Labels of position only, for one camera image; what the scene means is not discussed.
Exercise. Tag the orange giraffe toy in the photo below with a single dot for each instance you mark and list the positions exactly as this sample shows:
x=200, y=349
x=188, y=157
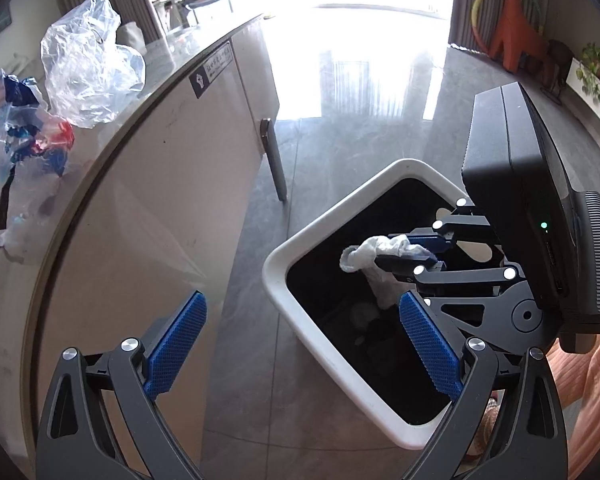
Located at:
x=514, y=36

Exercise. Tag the beige coffee table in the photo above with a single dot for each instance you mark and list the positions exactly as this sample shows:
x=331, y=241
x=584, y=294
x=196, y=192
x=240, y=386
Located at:
x=150, y=209

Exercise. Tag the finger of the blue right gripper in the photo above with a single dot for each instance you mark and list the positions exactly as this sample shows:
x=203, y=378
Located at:
x=422, y=242
x=391, y=263

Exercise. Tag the white trash bin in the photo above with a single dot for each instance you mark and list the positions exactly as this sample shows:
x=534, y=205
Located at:
x=375, y=365

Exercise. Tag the dark metal table leg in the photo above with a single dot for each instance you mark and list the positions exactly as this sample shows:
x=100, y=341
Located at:
x=269, y=142

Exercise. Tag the white tissue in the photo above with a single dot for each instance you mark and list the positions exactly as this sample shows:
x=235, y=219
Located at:
x=387, y=287

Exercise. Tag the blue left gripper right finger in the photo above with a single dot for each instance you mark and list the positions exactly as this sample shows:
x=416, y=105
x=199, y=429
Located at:
x=441, y=362

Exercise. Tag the colourful plastic bag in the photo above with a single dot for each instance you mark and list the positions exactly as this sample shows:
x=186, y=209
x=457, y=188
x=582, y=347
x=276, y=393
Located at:
x=34, y=152

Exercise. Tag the clear plastic bag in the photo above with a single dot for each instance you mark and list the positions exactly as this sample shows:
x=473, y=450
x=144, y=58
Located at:
x=89, y=78

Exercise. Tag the black table label sticker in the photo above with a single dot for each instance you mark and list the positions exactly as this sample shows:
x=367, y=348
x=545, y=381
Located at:
x=204, y=74

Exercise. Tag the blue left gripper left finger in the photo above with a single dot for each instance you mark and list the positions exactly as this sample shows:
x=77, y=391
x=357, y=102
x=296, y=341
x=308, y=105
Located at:
x=174, y=338

